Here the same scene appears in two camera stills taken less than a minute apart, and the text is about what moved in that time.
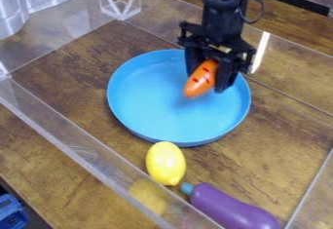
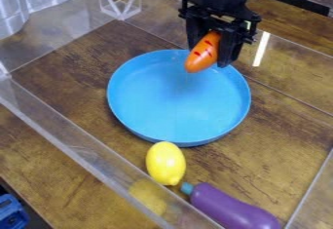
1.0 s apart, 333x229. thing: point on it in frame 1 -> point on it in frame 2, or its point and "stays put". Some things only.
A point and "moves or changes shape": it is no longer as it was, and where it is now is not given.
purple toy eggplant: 231,212 stays put
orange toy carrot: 202,79 moves or changes shape
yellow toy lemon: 166,162 stays put
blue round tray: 150,107 stays put
